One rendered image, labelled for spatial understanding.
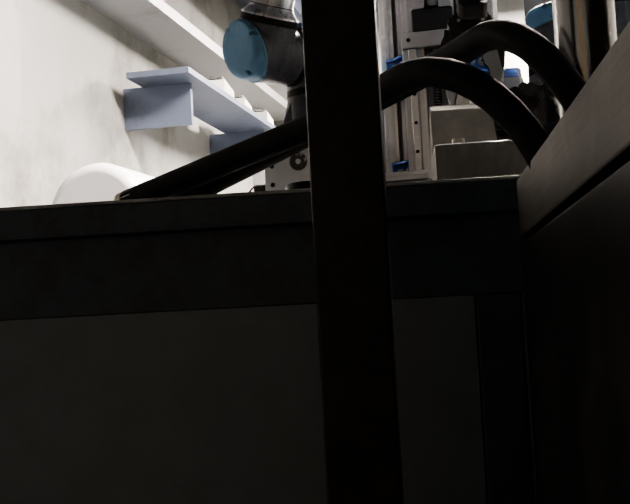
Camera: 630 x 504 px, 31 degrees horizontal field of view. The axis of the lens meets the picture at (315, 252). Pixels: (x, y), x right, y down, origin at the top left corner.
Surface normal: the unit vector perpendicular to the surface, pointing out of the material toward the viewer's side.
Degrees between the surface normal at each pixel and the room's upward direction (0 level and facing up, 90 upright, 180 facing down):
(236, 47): 97
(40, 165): 90
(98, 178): 90
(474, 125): 84
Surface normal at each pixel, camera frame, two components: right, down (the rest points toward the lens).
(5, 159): 0.98, -0.07
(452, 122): -0.09, -0.17
